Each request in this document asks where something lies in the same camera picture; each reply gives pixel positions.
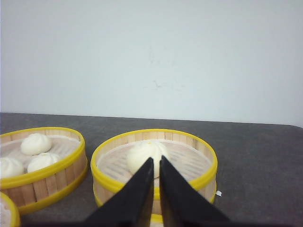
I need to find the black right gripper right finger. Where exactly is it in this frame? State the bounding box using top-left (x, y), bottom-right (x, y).
top-left (160, 156), bottom-right (236, 227)

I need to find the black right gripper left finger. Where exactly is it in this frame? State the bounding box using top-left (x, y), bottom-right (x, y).
top-left (84, 157), bottom-right (154, 227)

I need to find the single-bun bamboo steamer basket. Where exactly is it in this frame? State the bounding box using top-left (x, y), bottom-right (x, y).
top-left (90, 128), bottom-right (218, 214)

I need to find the three-bun bamboo steamer basket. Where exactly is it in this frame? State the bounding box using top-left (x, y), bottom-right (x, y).
top-left (0, 127), bottom-right (88, 215)

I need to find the woven bamboo steamer lid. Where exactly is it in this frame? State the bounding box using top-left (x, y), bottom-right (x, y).
top-left (150, 213), bottom-right (164, 227)

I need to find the small white paper scrap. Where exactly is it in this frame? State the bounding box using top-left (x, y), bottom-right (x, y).
top-left (216, 191), bottom-right (222, 197)

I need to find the white mesh steamer liner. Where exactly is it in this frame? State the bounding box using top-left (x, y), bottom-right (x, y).
top-left (97, 140), bottom-right (212, 183)

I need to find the white bun in single basket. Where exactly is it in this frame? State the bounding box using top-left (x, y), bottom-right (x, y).
top-left (126, 140), bottom-right (170, 178)

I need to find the right white steamed bun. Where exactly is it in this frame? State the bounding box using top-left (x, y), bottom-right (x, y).
top-left (27, 152), bottom-right (61, 173)

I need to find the white steamed bun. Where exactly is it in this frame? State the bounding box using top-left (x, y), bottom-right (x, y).
top-left (0, 157), bottom-right (24, 178)
top-left (27, 152), bottom-right (61, 173)
top-left (20, 133), bottom-right (52, 156)

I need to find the far white steamed bun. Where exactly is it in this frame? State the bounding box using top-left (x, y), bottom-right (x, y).
top-left (20, 133), bottom-right (52, 156)

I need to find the bottom bamboo steamer basket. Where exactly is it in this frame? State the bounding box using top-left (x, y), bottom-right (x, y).
top-left (0, 192), bottom-right (20, 227)

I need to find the left white steamed bun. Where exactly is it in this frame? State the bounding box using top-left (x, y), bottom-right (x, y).
top-left (0, 157), bottom-right (24, 178)

